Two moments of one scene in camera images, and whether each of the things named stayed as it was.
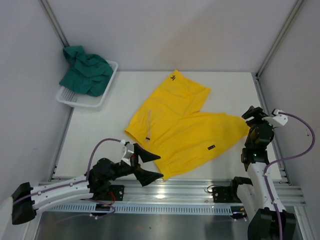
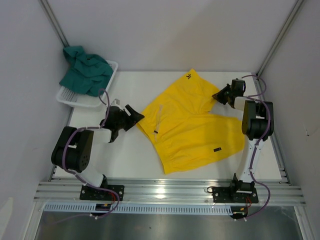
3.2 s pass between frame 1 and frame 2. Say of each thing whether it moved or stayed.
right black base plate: stayed
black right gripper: moved
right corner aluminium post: stayed
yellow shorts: moved
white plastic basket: stayed
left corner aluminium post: stayed
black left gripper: moved
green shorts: stayed
